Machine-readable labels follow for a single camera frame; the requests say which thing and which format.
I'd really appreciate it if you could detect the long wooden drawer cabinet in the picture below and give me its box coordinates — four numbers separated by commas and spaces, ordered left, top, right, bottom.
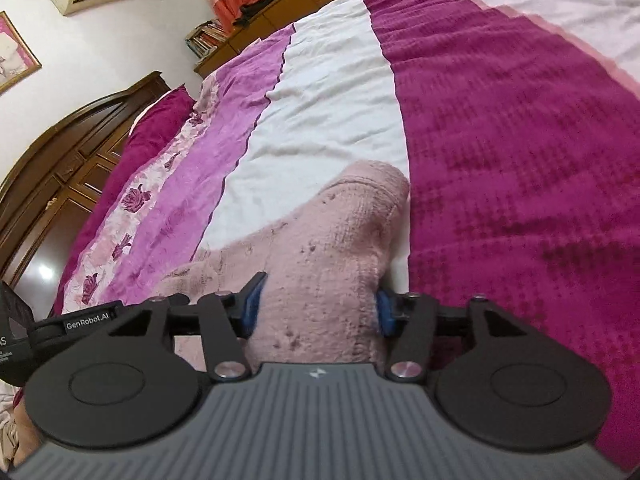
194, 0, 334, 79

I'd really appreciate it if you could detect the dark wooden headboard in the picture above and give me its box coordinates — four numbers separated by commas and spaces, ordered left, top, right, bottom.
1, 70, 169, 320

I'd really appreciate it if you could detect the magenta velvet pillow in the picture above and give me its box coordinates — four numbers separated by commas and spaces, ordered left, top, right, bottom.
51, 86, 195, 315

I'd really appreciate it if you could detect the black item on cabinet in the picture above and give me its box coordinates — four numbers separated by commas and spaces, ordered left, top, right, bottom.
232, 0, 276, 27

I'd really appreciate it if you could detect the striped pink magenta bedspread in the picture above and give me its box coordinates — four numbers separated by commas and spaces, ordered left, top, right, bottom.
62, 0, 639, 468

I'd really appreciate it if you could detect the stack of books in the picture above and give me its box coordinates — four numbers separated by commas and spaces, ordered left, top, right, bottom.
184, 20, 229, 60

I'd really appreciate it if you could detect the framed wedding photo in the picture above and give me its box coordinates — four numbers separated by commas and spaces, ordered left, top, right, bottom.
0, 11, 41, 93

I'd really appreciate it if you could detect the person's hand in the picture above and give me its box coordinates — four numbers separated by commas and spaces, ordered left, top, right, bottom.
13, 399, 43, 467

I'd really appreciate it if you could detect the pink knit cardigan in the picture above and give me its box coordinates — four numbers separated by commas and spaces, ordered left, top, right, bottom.
154, 160, 409, 370

